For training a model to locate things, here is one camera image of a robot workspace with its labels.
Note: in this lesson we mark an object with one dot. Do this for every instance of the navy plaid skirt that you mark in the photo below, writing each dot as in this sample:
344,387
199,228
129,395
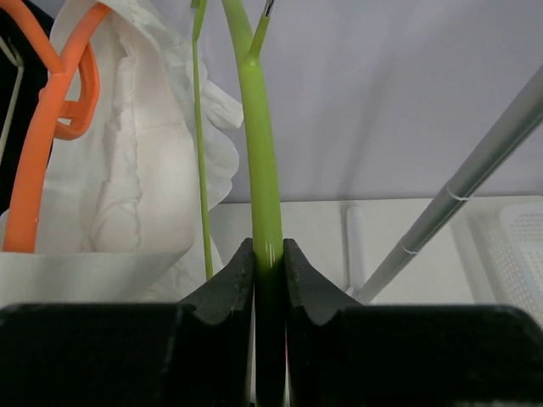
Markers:
33,81

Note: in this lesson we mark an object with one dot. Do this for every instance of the white plastic basket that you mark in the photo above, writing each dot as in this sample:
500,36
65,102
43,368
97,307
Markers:
508,240

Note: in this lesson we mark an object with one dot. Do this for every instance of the orange plastic hanger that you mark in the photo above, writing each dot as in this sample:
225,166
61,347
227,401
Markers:
64,111

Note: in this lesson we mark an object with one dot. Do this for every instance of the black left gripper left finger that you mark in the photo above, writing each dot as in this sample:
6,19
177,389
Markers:
195,352

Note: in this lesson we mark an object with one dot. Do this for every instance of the green plastic hanger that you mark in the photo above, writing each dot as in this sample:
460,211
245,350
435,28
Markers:
261,169

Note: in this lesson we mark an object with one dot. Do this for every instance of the white pleated skirt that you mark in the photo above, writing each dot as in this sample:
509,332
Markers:
122,204

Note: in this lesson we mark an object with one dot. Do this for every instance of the cream hanger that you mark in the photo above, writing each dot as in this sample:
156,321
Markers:
15,59

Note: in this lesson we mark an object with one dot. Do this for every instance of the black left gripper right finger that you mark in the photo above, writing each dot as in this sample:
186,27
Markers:
343,353

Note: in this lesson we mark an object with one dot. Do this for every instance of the silver clothes rack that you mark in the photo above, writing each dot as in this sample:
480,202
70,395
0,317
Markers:
519,120

